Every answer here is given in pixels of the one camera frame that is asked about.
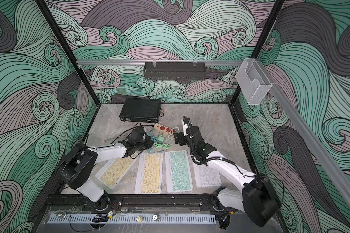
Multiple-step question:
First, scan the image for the yellow wireless keyboard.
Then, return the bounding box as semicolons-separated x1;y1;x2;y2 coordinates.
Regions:
134;152;163;195
95;157;135;189

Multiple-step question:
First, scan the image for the green wireless keyboard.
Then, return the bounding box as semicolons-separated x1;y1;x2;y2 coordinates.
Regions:
165;150;193;193

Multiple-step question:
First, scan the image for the white wireless keyboard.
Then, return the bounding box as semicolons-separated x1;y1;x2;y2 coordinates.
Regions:
193;164;222;187

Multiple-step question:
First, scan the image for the black computer box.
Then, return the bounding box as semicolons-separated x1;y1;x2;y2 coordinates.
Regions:
119;98;161;123

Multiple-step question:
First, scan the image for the aluminium wall rail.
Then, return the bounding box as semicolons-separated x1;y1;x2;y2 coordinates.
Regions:
76;59;243;67

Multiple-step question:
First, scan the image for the black power cable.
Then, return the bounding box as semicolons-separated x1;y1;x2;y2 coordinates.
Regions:
110;125;155;145

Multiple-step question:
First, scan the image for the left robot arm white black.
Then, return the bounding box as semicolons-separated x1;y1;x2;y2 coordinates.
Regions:
55;126;154;203

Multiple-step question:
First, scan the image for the teal charging cable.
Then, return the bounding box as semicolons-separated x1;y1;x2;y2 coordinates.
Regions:
145;131;158;154

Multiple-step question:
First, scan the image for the white slotted cable duct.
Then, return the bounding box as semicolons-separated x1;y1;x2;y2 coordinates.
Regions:
46;214;216;225

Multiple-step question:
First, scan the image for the clear acrylic wall holder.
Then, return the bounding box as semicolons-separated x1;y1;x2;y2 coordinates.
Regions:
236;58;272;105

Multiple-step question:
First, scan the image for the black wall shelf tray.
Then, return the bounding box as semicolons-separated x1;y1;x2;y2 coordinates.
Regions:
143;62;207;81

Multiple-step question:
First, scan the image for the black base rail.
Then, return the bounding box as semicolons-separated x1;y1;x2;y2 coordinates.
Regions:
46;193;278;212

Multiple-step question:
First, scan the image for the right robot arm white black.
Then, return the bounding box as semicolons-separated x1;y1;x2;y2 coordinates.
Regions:
174;125;281;227

